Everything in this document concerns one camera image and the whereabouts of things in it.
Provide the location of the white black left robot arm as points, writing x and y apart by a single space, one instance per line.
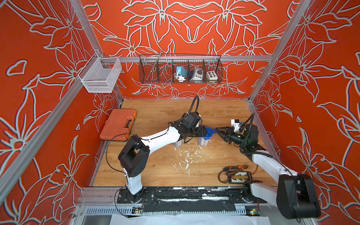
134 155

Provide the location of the clear jar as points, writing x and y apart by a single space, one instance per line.
178 144
203 141

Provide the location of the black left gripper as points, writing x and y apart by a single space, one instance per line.
202 131

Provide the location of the white grey device in basket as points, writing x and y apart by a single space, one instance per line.
196 75

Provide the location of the orange black pliers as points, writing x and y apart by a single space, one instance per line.
235 168

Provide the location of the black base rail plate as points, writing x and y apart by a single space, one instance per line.
151 194

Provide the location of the black wire wall basket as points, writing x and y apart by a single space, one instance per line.
166 68

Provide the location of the blue lid of jar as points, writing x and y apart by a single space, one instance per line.
210 133

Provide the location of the white button box in basket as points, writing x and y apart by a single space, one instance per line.
212 76

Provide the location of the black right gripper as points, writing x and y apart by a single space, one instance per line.
228 137

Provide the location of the black charger board with connectors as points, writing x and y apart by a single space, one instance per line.
239 177

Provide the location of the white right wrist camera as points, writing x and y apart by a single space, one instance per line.
236 124

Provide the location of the orange plastic tool case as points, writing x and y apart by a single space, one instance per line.
118 125

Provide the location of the blue white item in basket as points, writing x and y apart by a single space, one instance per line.
181 74

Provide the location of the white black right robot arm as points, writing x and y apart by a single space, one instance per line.
295 195

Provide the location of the clear plastic wall bin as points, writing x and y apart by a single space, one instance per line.
100 75

